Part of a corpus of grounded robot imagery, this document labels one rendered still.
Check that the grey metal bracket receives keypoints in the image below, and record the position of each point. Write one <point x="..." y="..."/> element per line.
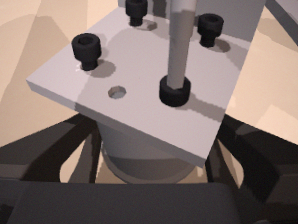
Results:
<point x="135" y="59"/>

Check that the black socket head screw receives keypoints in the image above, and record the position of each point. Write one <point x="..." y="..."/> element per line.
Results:
<point x="87" y="49"/>
<point x="136" y="10"/>
<point x="174" y="97"/>
<point x="209" y="27"/>

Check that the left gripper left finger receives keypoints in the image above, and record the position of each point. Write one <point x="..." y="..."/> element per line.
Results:
<point x="40" y="156"/>

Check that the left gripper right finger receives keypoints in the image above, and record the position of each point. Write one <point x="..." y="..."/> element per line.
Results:
<point x="269" y="190"/>

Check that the blue electric screwdriver barrel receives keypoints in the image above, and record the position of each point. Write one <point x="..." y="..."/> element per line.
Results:
<point x="182" y="16"/>

